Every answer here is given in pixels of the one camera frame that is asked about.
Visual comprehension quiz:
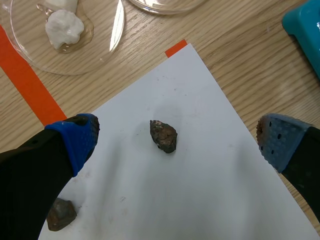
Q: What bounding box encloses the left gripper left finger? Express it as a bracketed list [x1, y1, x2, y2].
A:
[0, 113, 101, 240]

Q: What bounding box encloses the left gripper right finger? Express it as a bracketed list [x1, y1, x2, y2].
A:
[257, 112, 320, 229]

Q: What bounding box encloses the small dark blocky stone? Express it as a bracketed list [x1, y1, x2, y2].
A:
[46, 197, 78, 232]

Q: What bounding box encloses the clear glass dish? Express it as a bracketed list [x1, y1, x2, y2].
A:
[0, 0, 126, 77]
[126, 0, 211, 15]

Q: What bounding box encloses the turquoise rack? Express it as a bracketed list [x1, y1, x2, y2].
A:
[281, 0, 320, 80]

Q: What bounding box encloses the white sheet of paper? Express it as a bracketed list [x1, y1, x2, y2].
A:
[37, 42, 320, 240]

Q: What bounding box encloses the small dark pointed stone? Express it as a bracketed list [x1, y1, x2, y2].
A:
[149, 119, 179, 154]

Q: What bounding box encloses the white lump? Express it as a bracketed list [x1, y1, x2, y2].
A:
[44, 0, 79, 14]
[44, 9, 85, 50]

